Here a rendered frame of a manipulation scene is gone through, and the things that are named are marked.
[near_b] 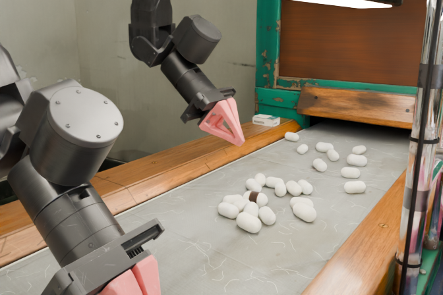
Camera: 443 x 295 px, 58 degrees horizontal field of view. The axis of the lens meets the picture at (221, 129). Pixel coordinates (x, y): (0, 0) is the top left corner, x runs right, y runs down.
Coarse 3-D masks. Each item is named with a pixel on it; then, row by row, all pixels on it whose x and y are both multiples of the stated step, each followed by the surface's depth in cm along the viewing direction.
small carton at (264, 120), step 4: (256, 116) 101; (260, 116) 101; (264, 116) 101; (268, 116) 101; (272, 116) 101; (252, 120) 101; (256, 120) 100; (260, 120) 99; (264, 120) 99; (268, 120) 98; (272, 120) 97; (276, 120) 99; (260, 124) 100; (264, 124) 99; (268, 124) 98; (272, 124) 98; (276, 124) 99
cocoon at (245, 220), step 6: (240, 216) 53; (246, 216) 52; (252, 216) 52; (240, 222) 52; (246, 222) 52; (252, 222) 51; (258, 222) 52; (246, 228) 52; (252, 228) 51; (258, 228) 51
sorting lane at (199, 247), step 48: (288, 144) 92; (336, 144) 92; (384, 144) 92; (192, 192) 65; (240, 192) 65; (288, 192) 65; (336, 192) 65; (384, 192) 65; (192, 240) 50; (240, 240) 50; (288, 240) 50; (336, 240) 50; (0, 288) 41; (192, 288) 41; (240, 288) 41; (288, 288) 41
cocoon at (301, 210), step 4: (296, 204) 56; (300, 204) 56; (304, 204) 56; (296, 208) 56; (300, 208) 55; (304, 208) 55; (308, 208) 55; (312, 208) 55; (296, 212) 56; (300, 212) 55; (304, 212) 55; (308, 212) 54; (312, 212) 54; (300, 216) 55; (304, 216) 54; (308, 216) 54; (312, 216) 54; (304, 220) 55; (308, 220) 54; (312, 220) 54
